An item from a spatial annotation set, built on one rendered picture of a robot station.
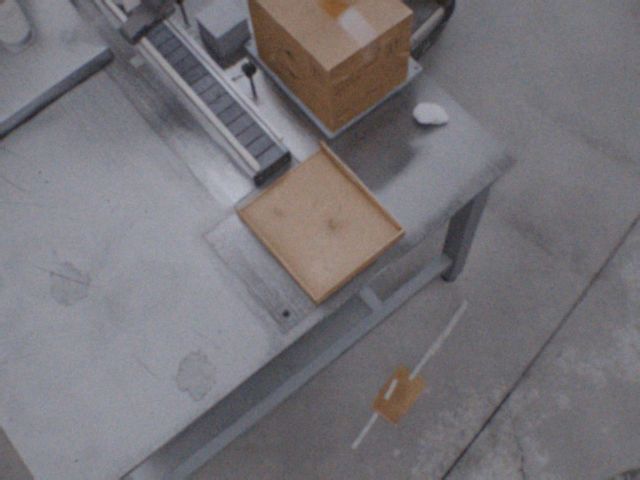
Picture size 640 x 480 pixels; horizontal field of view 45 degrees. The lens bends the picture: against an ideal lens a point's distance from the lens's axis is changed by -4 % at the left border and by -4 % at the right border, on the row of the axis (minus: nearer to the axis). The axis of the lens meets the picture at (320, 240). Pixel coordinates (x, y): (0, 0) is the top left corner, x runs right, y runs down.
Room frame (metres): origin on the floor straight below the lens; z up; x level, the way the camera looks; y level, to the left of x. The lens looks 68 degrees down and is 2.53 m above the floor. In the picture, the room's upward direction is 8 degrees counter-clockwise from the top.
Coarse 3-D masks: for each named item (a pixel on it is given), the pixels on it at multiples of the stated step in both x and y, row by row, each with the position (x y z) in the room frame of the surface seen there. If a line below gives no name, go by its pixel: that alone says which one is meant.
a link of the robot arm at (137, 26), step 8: (136, 8) 1.20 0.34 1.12; (144, 8) 1.20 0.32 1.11; (168, 8) 1.17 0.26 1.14; (136, 16) 1.18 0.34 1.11; (144, 16) 1.18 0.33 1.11; (152, 16) 1.18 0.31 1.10; (168, 16) 1.16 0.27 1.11; (128, 24) 1.17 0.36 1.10; (136, 24) 1.16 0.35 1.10; (144, 24) 1.16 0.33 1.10; (120, 32) 1.17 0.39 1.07; (128, 32) 1.15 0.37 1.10; (136, 32) 1.15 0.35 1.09; (144, 32) 1.16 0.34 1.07; (128, 40) 1.16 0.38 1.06; (136, 40) 1.15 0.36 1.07
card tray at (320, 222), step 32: (320, 160) 0.90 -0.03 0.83; (288, 192) 0.82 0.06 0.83; (320, 192) 0.81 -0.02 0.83; (352, 192) 0.80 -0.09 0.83; (256, 224) 0.75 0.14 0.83; (288, 224) 0.74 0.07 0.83; (320, 224) 0.73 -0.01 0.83; (352, 224) 0.72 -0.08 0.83; (384, 224) 0.71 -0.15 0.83; (288, 256) 0.66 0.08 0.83; (320, 256) 0.65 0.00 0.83; (352, 256) 0.64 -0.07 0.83; (320, 288) 0.58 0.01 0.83
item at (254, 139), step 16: (112, 0) 1.44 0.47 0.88; (160, 32) 1.31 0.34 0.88; (160, 48) 1.26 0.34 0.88; (176, 48) 1.25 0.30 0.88; (160, 64) 1.21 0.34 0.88; (176, 64) 1.20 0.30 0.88; (192, 64) 1.19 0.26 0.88; (192, 80) 1.14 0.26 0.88; (208, 80) 1.14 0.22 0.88; (208, 96) 1.09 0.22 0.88; (224, 96) 1.08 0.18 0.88; (224, 112) 1.04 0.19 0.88; (240, 112) 1.03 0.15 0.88; (240, 128) 0.99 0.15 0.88; (256, 128) 0.98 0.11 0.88; (256, 144) 0.94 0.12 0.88; (272, 144) 0.93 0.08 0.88; (256, 160) 0.89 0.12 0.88; (272, 160) 0.89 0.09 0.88
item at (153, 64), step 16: (96, 0) 1.45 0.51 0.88; (112, 16) 1.39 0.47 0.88; (176, 32) 1.30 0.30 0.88; (144, 48) 1.26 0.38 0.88; (192, 48) 1.24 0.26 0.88; (176, 96) 1.13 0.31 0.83; (192, 112) 1.07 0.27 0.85; (208, 128) 1.01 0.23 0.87; (224, 144) 0.95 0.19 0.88; (240, 160) 0.90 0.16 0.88; (288, 160) 0.90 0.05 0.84; (256, 176) 0.86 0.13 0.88
